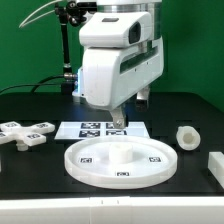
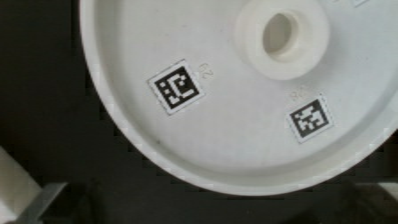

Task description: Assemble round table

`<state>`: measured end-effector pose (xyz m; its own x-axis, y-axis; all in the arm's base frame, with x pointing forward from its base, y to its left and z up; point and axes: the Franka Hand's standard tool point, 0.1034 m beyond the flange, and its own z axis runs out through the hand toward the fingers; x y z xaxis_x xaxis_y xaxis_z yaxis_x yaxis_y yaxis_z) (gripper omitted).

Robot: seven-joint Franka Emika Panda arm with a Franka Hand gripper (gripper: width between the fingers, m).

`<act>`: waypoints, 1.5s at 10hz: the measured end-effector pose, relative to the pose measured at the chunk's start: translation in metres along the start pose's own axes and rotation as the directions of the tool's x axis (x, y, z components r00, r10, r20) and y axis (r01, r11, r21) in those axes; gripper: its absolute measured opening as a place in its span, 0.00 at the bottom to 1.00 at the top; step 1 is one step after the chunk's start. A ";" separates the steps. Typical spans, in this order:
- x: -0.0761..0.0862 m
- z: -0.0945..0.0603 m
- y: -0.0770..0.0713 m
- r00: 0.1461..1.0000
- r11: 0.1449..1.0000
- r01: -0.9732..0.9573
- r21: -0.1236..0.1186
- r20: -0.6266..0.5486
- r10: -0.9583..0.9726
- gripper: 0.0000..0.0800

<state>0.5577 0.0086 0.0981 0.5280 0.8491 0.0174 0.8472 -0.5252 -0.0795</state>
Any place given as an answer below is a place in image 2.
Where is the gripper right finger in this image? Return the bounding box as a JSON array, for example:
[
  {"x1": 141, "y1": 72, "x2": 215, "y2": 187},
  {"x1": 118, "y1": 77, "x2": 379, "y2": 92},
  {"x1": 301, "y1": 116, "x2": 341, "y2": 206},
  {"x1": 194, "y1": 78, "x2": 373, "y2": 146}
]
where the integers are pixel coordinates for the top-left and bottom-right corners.
[{"x1": 352, "y1": 182, "x2": 398, "y2": 224}]

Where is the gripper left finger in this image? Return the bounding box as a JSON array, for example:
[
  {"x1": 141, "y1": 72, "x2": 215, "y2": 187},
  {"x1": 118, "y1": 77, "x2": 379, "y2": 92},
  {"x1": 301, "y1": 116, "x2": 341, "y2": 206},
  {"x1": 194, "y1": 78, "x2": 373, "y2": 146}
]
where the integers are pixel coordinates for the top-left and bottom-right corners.
[{"x1": 13, "y1": 182, "x2": 87, "y2": 224}]

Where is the white round table top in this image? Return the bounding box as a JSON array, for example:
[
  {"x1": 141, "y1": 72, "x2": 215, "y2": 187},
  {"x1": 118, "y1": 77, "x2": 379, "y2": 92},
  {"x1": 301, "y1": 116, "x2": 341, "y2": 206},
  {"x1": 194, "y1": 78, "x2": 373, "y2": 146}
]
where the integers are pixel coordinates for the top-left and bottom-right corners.
[{"x1": 78, "y1": 0, "x2": 398, "y2": 196}]

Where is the white obstacle wall block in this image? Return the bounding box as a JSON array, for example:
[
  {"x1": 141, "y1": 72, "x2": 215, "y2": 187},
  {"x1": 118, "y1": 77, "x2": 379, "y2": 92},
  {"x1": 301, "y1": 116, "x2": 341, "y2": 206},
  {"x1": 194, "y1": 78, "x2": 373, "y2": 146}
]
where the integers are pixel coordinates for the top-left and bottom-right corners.
[{"x1": 0, "y1": 146, "x2": 41, "y2": 224}]

